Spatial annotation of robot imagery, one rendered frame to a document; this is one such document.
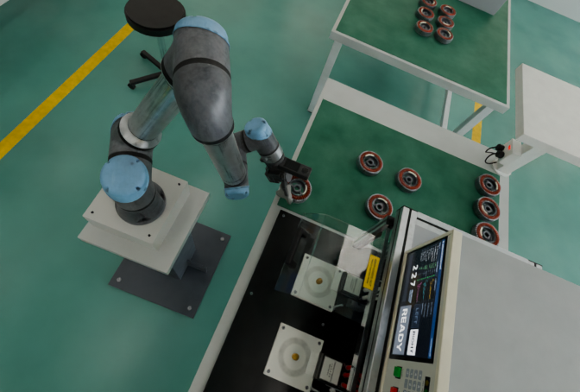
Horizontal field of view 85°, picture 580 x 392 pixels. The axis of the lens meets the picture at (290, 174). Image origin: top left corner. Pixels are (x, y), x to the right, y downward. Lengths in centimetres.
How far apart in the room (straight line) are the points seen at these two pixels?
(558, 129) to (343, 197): 77
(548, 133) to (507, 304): 73
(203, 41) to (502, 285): 77
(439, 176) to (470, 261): 89
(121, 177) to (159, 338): 114
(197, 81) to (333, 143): 92
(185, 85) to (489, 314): 72
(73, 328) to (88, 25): 214
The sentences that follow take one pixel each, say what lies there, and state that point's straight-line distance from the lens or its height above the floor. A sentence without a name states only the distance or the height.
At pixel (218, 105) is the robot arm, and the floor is 139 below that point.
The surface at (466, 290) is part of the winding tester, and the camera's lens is 75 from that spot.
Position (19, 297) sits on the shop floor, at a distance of 214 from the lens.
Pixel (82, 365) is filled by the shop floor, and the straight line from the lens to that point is 199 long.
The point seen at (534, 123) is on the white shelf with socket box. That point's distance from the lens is 136.
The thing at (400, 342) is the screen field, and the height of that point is 117.
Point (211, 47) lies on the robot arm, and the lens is 69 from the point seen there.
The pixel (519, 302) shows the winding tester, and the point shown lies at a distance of 82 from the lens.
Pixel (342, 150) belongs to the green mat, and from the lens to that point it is 144.
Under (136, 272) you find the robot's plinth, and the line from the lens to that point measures 196.
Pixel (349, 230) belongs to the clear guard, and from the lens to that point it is 93.
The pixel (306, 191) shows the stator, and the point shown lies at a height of 83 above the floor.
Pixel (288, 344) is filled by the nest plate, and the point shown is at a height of 78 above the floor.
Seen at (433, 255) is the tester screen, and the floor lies 125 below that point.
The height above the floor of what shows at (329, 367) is 92.
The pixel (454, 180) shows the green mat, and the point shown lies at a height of 75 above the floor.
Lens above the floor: 189
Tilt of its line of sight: 61 degrees down
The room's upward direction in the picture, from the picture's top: 24 degrees clockwise
